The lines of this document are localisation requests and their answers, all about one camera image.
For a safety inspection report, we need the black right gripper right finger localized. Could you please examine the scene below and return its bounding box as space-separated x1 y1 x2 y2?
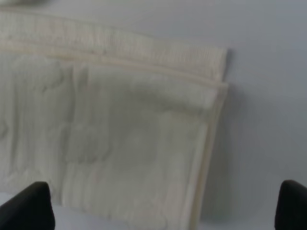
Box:
275 180 307 230

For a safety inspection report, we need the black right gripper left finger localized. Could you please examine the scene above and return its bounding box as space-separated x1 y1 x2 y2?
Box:
0 182 56 230

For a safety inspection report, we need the cream white towel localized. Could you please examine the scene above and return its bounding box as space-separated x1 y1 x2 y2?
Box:
0 8 228 230

